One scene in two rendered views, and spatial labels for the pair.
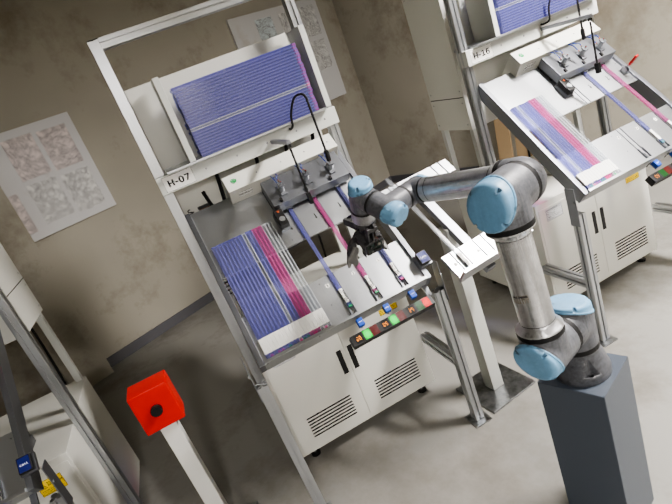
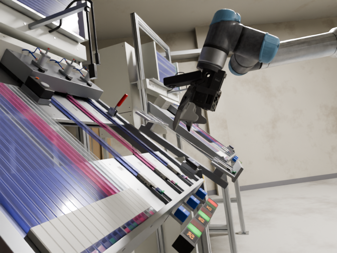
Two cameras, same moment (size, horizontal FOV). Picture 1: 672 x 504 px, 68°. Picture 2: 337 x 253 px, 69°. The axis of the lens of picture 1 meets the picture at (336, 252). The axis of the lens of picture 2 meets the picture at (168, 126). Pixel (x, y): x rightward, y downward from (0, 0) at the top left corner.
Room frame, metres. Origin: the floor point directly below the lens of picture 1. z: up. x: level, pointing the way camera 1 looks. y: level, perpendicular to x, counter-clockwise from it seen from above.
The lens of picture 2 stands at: (1.25, 0.51, 0.86)
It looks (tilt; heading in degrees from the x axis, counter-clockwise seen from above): 5 degrees up; 304
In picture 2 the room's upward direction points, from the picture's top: 7 degrees counter-clockwise
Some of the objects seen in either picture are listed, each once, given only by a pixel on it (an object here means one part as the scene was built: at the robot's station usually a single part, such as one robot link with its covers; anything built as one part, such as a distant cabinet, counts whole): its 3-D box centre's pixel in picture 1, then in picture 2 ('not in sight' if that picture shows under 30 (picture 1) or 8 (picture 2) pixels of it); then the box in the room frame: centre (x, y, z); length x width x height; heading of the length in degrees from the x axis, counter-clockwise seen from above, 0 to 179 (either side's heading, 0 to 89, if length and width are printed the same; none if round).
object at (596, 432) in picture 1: (598, 443); not in sight; (1.13, -0.52, 0.28); 0.18 x 0.18 x 0.55; 37
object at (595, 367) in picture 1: (578, 354); not in sight; (1.13, -0.52, 0.60); 0.15 x 0.15 x 0.10
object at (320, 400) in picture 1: (329, 345); not in sight; (2.21, 0.20, 0.31); 0.70 x 0.65 x 0.62; 104
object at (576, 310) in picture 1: (569, 320); not in sight; (1.13, -0.51, 0.72); 0.13 x 0.12 x 0.14; 124
